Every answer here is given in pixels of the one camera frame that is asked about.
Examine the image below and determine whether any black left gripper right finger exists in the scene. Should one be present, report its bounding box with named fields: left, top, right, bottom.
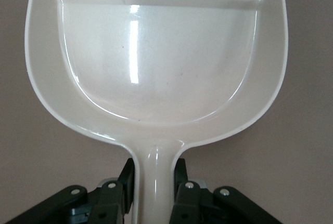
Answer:
left=170, top=157, right=281, bottom=224

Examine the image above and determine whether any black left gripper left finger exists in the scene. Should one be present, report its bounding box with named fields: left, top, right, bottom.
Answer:
left=5, top=157, right=136, bottom=224

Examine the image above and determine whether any beige plastic dustpan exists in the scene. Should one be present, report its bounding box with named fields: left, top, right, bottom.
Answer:
left=24, top=0, right=290, bottom=224

